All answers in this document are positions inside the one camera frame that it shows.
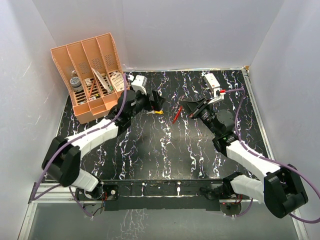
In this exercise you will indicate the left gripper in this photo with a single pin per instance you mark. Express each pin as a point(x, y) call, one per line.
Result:
point(155, 104)

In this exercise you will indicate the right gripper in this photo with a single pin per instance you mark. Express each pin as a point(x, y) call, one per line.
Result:
point(192, 107)

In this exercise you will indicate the key with yellow tag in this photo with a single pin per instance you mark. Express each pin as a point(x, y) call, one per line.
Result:
point(155, 112)

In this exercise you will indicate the red black keyring holder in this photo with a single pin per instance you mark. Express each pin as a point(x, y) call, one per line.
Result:
point(177, 114)

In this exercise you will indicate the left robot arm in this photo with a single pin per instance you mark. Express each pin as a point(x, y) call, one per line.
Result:
point(63, 159)

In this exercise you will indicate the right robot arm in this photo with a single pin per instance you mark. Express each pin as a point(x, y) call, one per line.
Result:
point(280, 188)

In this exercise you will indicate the white box red label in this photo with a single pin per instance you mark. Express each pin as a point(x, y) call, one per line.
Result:
point(211, 81)

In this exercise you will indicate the white labelled pouch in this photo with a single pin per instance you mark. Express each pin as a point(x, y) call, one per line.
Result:
point(117, 81)

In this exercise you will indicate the white paper packet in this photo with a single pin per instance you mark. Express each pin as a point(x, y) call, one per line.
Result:
point(102, 80)

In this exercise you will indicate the orange pencil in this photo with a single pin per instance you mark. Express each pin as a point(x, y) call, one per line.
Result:
point(91, 89)

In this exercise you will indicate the small white card box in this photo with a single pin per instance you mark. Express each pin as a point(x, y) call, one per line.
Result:
point(88, 82)

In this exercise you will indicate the peach plastic desk organizer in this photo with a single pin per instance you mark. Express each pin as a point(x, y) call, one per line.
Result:
point(77, 60)

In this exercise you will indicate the grey round jar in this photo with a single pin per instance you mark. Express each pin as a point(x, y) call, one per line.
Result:
point(76, 84)

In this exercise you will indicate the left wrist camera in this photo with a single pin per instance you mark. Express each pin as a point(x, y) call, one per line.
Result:
point(139, 84)

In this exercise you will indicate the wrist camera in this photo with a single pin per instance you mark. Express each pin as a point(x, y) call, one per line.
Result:
point(218, 95)
point(139, 84)

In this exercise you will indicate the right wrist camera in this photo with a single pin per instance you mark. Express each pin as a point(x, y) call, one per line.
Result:
point(218, 95)

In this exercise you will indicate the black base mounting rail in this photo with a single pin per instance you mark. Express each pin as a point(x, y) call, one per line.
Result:
point(205, 194)

